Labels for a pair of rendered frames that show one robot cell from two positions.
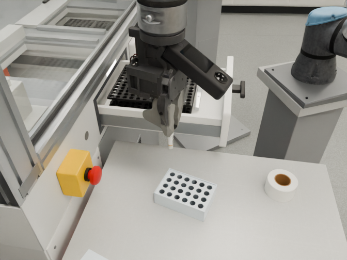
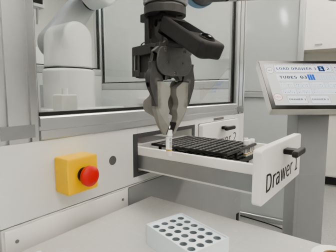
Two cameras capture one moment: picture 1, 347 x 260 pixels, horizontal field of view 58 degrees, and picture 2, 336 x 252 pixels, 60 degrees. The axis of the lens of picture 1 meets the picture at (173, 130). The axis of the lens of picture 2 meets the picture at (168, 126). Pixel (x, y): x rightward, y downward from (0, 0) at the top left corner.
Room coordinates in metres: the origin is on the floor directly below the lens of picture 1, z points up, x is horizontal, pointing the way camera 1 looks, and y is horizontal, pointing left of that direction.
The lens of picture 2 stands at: (0.02, -0.23, 1.03)
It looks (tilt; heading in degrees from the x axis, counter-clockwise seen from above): 7 degrees down; 28
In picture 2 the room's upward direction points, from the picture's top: straight up
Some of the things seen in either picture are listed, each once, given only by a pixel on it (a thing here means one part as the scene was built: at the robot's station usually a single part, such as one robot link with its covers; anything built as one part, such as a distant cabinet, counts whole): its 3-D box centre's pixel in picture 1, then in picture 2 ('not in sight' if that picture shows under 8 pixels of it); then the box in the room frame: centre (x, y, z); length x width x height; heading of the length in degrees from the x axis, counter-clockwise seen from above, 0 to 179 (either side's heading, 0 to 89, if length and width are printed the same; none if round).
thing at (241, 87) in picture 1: (238, 88); (293, 151); (0.71, -0.17, 0.91); 0.07 x 0.04 x 0.01; 171
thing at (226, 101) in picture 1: (226, 97); (280, 163); (0.72, -0.15, 0.87); 0.29 x 0.02 x 0.11; 171
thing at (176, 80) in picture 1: (158, 62); (162, 45); (0.48, 0.02, 1.12); 0.09 x 0.08 x 0.12; 65
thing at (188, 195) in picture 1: (185, 193); (185, 240); (0.46, -0.03, 0.78); 0.12 x 0.08 x 0.04; 65
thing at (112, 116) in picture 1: (152, 93); (201, 155); (0.75, 0.06, 0.86); 0.40 x 0.26 x 0.06; 81
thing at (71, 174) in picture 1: (78, 173); (77, 172); (0.44, 0.20, 0.88); 0.07 x 0.05 x 0.07; 171
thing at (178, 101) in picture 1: (166, 107); (171, 106); (0.49, 0.01, 1.01); 0.06 x 0.03 x 0.09; 65
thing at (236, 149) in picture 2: (191, 87); (239, 148); (0.73, -0.05, 0.90); 0.18 x 0.02 x 0.01; 171
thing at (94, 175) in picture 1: (93, 175); (88, 175); (0.44, 0.17, 0.88); 0.04 x 0.03 x 0.04; 171
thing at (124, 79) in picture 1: (155, 92); (203, 154); (0.75, 0.05, 0.87); 0.22 x 0.18 x 0.06; 81
